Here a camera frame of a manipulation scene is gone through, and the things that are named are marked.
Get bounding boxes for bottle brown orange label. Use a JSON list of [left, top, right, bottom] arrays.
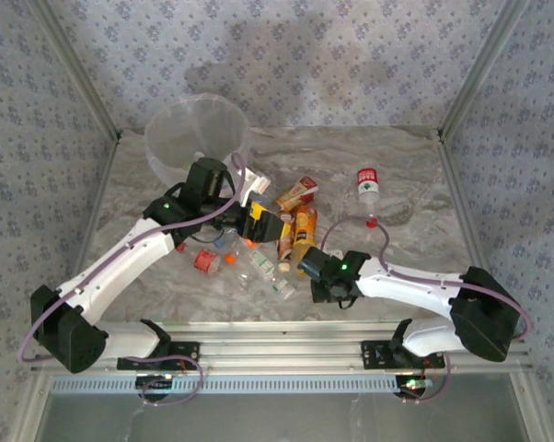
[[275, 209, 297, 273]]

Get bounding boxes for clear bottle green white label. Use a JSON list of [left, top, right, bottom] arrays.
[[248, 250, 297, 301]]

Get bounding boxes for clear bottle red green label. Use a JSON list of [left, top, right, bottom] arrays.
[[356, 167, 381, 230]]

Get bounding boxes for orange juice plastic bottle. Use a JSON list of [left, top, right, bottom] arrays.
[[291, 204, 318, 278]]

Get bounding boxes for yellow red juice carton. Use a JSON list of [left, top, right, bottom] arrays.
[[273, 175, 319, 211]]

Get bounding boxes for clear plastic bowl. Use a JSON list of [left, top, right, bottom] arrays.
[[144, 93, 253, 186]]

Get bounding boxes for clear bottle blue cap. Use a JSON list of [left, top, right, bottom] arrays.
[[214, 231, 256, 252]]

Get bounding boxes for clear bottle orange cap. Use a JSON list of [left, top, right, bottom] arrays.
[[225, 251, 260, 296]]

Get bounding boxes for small circuit board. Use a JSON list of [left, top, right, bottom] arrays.
[[398, 375, 433, 397], [136, 373, 175, 392]]

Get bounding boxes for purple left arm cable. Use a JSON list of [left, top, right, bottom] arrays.
[[17, 151, 250, 407]]

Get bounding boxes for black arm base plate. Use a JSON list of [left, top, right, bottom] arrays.
[[360, 339, 446, 370], [116, 339, 201, 372]]

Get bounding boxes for long aluminium base rail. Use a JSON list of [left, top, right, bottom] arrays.
[[32, 320, 534, 375]]

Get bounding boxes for aluminium side rail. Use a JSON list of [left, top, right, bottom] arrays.
[[7, 131, 124, 442], [436, 130, 554, 442]]

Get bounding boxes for grey slotted cable duct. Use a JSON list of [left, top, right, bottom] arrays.
[[50, 373, 428, 396]]

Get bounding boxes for aluminium corner post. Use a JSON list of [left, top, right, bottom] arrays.
[[27, 0, 123, 142], [437, 0, 534, 142]]

